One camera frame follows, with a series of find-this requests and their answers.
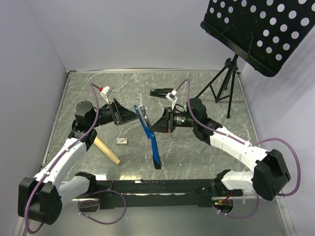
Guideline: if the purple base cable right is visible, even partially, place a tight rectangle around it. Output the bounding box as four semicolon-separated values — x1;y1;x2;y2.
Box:
213;191;259;219

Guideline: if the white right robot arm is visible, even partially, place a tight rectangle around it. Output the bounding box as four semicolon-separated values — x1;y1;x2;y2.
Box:
150;98;291;201

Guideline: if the black music stand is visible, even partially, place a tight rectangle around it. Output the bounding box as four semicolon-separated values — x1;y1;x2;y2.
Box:
200;0;315;104

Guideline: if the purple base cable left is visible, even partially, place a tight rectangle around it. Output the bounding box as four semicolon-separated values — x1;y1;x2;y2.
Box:
77;190;126;225

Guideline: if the blue stapler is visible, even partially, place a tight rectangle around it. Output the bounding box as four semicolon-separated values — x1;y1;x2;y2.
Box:
134;105;162;170

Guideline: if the small staple box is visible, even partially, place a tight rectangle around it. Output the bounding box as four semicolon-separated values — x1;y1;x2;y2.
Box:
116;138;128;145

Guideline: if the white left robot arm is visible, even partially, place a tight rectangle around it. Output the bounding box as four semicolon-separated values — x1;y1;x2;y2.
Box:
18;99;139;225

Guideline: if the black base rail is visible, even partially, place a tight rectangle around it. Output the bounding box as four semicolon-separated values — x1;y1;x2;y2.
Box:
67;178;244;209

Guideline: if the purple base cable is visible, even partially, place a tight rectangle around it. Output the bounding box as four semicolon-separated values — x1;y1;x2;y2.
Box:
213;191;259;219
77;190;126;225

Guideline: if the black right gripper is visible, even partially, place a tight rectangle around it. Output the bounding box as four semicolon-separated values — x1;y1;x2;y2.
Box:
150;107;197;133

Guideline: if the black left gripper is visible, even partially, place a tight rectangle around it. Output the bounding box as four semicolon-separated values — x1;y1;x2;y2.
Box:
90;98;140;128

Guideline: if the grey staple strip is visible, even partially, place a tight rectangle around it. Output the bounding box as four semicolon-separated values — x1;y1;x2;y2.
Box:
195;143;206;154

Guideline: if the black stapler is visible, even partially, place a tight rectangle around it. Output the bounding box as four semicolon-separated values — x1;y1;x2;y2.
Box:
150;88;173;98

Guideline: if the cream recorder flute piece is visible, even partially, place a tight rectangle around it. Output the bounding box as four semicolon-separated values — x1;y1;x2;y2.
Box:
94;136;121;165

